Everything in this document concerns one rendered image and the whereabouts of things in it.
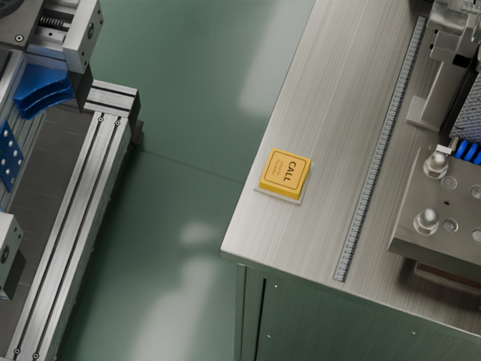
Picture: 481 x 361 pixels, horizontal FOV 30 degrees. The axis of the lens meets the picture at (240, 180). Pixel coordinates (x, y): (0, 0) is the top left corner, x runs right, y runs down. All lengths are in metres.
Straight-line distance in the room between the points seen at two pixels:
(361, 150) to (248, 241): 0.26
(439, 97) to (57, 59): 0.79
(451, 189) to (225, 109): 1.30
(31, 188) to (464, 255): 1.27
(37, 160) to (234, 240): 0.98
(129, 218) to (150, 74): 0.46
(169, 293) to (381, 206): 1.00
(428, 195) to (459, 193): 0.05
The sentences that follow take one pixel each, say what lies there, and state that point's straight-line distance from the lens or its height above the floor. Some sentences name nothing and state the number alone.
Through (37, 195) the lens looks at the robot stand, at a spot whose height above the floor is 0.21.
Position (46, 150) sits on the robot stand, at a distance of 2.35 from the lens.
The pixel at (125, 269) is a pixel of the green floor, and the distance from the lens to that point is 2.42.
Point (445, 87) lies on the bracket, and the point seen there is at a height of 1.03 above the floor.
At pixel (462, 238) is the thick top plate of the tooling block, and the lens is 1.37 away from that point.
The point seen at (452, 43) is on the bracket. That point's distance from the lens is 1.40.
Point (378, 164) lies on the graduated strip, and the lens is 1.54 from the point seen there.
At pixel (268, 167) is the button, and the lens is 1.50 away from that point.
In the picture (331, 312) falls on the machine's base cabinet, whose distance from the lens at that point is 1.58.
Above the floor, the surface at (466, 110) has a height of 1.11.
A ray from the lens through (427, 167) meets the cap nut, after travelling 1.39.
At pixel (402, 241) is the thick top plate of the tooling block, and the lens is 1.36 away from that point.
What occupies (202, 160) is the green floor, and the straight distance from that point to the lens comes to 2.53.
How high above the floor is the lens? 2.27
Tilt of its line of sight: 65 degrees down
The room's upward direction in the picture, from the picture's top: 2 degrees clockwise
